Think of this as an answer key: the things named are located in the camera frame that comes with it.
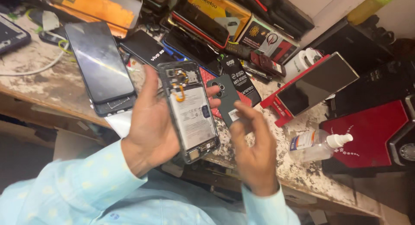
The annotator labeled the black box with gold emblem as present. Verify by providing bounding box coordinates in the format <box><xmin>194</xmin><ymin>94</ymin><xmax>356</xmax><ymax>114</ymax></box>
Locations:
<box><xmin>236</xmin><ymin>13</ymin><xmax>301</xmax><ymax>65</ymax></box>

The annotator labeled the person's left hand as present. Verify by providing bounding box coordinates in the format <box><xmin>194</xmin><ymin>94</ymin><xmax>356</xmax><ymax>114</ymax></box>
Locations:
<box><xmin>121</xmin><ymin>65</ymin><xmax>222</xmax><ymax>178</ymax></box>

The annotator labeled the blue-cased phone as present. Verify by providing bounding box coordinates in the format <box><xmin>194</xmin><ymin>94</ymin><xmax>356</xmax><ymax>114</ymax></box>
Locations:
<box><xmin>0</xmin><ymin>14</ymin><xmax>32</xmax><ymax>55</ymax></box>

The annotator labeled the smartphone with battery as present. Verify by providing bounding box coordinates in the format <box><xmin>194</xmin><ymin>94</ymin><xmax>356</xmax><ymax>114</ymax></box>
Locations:
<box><xmin>157</xmin><ymin>61</ymin><xmax>221</xmax><ymax>164</ymax></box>

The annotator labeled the white cable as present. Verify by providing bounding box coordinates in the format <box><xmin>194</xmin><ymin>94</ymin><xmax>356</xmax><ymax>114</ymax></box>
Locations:
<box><xmin>0</xmin><ymin>43</ymin><xmax>70</xmax><ymax>77</ymax></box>

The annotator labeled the yellow-green bottle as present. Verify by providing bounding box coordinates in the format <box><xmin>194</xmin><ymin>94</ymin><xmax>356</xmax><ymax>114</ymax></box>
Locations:
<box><xmin>346</xmin><ymin>0</ymin><xmax>406</xmax><ymax>26</ymax></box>

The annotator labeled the yellow cardboard box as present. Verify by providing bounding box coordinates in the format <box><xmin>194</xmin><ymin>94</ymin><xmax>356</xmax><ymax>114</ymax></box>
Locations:
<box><xmin>186</xmin><ymin>0</ymin><xmax>252</xmax><ymax>41</ymax></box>

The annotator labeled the black phone box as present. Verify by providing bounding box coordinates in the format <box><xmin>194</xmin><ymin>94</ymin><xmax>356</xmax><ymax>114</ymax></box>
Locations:
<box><xmin>119</xmin><ymin>30</ymin><xmax>176</xmax><ymax>70</ymax></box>

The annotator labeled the blue-edged black smartphone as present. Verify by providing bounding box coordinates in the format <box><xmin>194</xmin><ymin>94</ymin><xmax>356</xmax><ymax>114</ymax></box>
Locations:
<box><xmin>161</xmin><ymin>26</ymin><xmax>225</xmax><ymax>77</ymax></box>

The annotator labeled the black device with buttons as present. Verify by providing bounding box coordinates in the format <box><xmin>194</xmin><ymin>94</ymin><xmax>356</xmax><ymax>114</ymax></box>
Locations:
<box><xmin>327</xmin><ymin>59</ymin><xmax>415</xmax><ymax>119</ymax></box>

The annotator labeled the dark red keypad phone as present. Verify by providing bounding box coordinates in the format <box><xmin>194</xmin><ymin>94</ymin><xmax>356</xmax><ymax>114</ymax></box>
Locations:
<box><xmin>250</xmin><ymin>51</ymin><xmax>287</xmax><ymax>78</ymax></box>

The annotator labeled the clear spray bottle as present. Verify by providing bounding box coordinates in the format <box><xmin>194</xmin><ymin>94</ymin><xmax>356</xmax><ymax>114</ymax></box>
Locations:
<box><xmin>288</xmin><ymin>129</ymin><xmax>354</xmax><ymax>163</ymax></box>

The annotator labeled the red-edged black smartphone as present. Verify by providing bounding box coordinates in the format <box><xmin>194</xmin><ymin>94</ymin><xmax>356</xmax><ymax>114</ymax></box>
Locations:
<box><xmin>171</xmin><ymin>4</ymin><xmax>231</xmax><ymax>50</ymax></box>

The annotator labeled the person's right hand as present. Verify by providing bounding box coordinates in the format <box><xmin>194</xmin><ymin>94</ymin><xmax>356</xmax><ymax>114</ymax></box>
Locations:
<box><xmin>229</xmin><ymin>101</ymin><xmax>280</xmax><ymax>197</ymax></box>

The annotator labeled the dark phone frame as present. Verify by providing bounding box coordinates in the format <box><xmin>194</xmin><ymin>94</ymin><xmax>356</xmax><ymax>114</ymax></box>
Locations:
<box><xmin>93</xmin><ymin>92</ymin><xmax>137</xmax><ymax>117</ymax></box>

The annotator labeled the metal tray with orange sheet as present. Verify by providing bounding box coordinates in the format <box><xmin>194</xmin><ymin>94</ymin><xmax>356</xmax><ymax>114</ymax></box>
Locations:
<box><xmin>37</xmin><ymin>0</ymin><xmax>143</xmax><ymax>39</ymax></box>

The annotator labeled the green wire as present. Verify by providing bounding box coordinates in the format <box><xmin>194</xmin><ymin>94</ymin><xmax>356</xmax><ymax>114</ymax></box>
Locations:
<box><xmin>58</xmin><ymin>39</ymin><xmax>77</xmax><ymax>63</ymax></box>

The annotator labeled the dark green phone back cover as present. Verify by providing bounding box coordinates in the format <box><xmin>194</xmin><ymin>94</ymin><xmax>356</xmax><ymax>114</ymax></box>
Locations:
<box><xmin>206</xmin><ymin>74</ymin><xmax>242</xmax><ymax>129</ymax></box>

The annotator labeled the white paper sheet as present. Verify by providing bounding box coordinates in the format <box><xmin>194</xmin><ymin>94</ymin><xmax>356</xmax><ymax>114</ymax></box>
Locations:
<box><xmin>104</xmin><ymin>109</ymin><xmax>134</xmax><ymax>138</ymax></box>

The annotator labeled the black keypad phone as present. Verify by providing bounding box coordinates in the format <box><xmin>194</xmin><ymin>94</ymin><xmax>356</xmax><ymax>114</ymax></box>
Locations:
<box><xmin>224</xmin><ymin>42</ymin><xmax>254</xmax><ymax>61</ymax></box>

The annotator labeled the red phone repair holder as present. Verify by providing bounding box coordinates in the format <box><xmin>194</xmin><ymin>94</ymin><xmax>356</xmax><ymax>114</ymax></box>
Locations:
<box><xmin>260</xmin><ymin>54</ymin><xmax>332</xmax><ymax>128</ymax></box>

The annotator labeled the black phone screen panel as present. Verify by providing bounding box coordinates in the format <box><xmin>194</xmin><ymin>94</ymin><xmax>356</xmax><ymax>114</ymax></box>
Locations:
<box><xmin>276</xmin><ymin>52</ymin><xmax>360</xmax><ymax>118</ymax></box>

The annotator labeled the black anti-static bag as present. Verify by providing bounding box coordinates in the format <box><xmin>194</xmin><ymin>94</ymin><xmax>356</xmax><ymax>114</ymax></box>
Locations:
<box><xmin>220</xmin><ymin>54</ymin><xmax>262</xmax><ymax>108</ymax></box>

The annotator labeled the large black smartphone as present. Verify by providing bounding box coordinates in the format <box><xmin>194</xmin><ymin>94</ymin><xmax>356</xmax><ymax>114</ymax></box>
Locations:
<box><xmin>64</xmin><ymin>21</ymin><xmax>136</xmax><ymax>104</ymax></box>

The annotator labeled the white plastic container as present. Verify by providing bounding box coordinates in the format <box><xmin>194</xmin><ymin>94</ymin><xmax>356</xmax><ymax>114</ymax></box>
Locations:
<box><xmin>281</xmin><ymin>47</ymin><xmax>324</xmax><ymax>85</ymax></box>

